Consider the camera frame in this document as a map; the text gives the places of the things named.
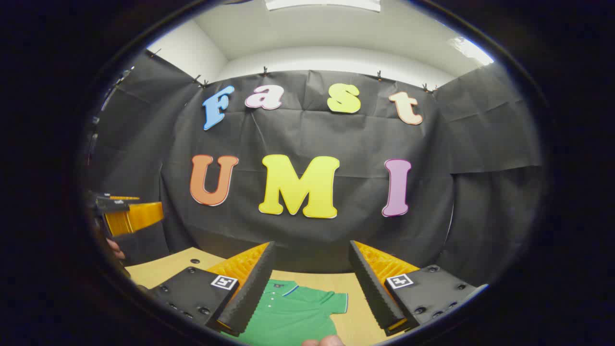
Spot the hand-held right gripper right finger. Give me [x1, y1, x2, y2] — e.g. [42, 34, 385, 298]
[349, 240, 488, 337]

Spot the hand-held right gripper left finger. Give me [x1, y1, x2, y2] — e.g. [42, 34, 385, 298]
[149, 241, 277, 337]

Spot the green T-shirt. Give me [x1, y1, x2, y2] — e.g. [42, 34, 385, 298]
[225, 280, 349, 346]

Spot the black backdrop cloth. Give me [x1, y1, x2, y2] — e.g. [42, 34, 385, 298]
[86, 48, 546, 289]

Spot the ceiling light panel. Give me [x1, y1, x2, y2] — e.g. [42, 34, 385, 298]
[449, 36, 494, 66]
[264, 0, 381, 12]

